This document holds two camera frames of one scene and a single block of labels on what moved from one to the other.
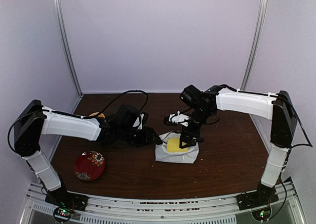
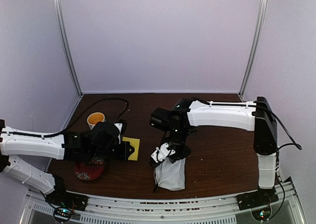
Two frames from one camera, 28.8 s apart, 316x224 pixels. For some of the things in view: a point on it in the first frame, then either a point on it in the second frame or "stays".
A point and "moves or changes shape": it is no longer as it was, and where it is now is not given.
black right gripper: x=185 y=131 -> x=186 y=151
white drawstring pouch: x=161 y=154 moves or changes shape
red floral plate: x=89 y=165 stays
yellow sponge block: x=173 y=145 moves or changes shape
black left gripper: x=147 y=137 -> x=124 y=154
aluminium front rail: x=215 y=210 stays
